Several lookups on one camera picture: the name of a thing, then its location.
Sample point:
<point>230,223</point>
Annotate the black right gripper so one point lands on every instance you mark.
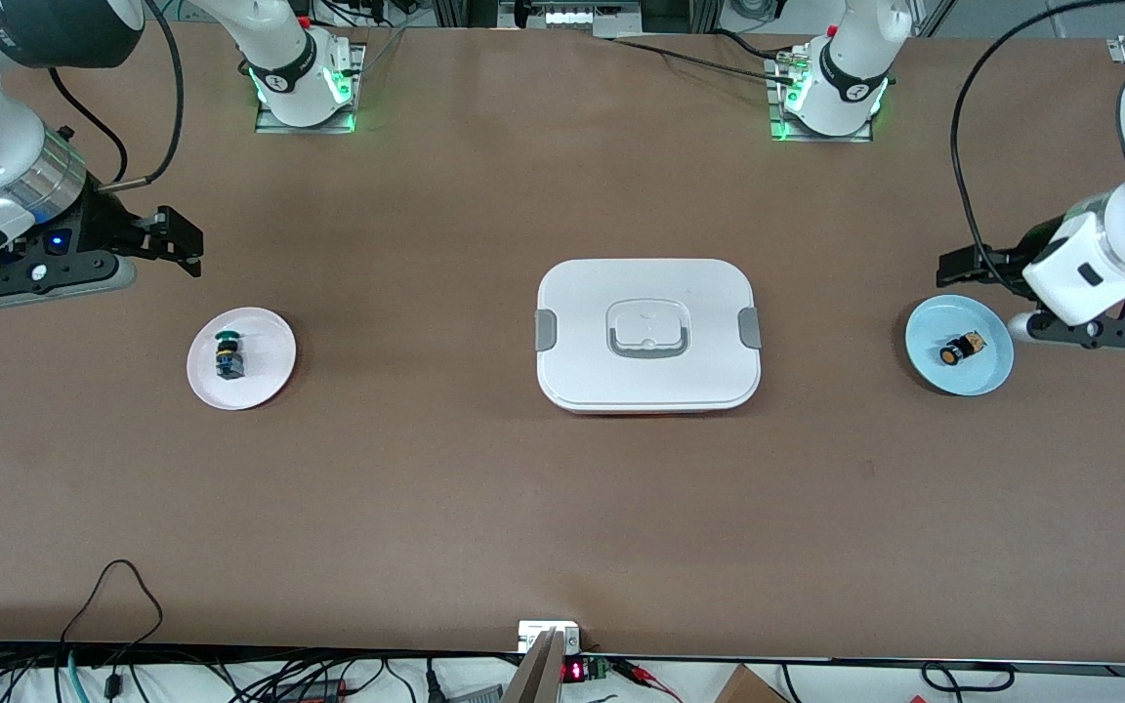
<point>104,224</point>

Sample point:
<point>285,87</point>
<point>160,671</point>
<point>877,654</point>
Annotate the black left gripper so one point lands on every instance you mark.
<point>1033,247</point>

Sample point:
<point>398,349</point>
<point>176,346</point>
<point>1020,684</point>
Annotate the light blue round plate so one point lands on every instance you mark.
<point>934,327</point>

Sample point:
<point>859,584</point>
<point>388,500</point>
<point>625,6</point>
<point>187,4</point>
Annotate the pink round plate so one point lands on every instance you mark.
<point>265,337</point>

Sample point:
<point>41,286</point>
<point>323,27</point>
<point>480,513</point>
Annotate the white lidded box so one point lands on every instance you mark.
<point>648,371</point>

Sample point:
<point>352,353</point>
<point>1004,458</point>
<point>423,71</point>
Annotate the white socket device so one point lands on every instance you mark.
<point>582,17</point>

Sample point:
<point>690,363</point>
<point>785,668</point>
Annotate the brown cardboard piece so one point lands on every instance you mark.
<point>748,688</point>

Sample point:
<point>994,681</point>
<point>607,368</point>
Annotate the red alligator clip lead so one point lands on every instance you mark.
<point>650,679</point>

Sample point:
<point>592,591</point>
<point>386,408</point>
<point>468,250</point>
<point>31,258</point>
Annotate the red LED display module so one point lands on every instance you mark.
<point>574,672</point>

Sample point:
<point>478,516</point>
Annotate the green push button switch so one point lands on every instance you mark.
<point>229,363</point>

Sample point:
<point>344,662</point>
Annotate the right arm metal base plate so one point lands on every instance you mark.
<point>270,125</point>

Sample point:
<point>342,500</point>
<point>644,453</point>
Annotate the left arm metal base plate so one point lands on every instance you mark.
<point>855,138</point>

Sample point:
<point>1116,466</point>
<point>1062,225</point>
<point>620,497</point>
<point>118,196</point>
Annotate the metal camera post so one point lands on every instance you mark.
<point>538,674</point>

